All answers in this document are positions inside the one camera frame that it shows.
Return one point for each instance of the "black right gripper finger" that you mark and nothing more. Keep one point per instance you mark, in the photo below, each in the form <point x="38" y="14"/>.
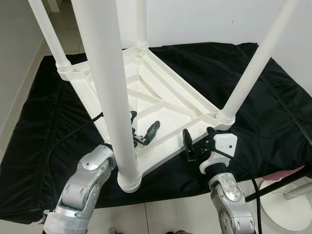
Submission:
<point x="187" y="140"/>
<point x="211" y="132"/>

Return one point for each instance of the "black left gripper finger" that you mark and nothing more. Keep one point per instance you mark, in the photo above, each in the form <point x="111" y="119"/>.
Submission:
<point x="153" y="131"/>
<point x="133" y="117"/>

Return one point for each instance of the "white plastic table leg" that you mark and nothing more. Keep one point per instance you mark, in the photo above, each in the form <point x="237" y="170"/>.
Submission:
<point x="141" y="24"/>
<point x="258" y="58"/>
<point x="109" y="87"/>
<point x="48" y="34"/>

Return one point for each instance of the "white plastic children table top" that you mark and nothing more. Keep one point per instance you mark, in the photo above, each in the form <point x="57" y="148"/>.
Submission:
<point x="170" y="92"/>

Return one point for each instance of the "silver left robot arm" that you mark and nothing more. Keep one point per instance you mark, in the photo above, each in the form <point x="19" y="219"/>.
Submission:
<point x="83" y="185"/>

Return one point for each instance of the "black fabric table cloth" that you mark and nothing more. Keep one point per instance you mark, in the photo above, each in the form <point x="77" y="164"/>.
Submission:
<point x="263" y="97"/>

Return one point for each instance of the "grey robot foot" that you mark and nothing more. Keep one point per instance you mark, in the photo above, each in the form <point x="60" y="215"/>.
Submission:
<point x="178" y="232"/>

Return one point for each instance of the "black metal pole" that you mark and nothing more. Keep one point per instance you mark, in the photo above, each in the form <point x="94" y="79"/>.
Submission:
<point x="278" y="186"/>

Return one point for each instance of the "pink round stool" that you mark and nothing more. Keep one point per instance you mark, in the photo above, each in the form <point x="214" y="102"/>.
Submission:
<point x="286" y="173"/>

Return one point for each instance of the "white round floor fan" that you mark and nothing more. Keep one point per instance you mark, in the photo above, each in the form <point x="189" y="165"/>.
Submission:
<point x="287" y="204"/>

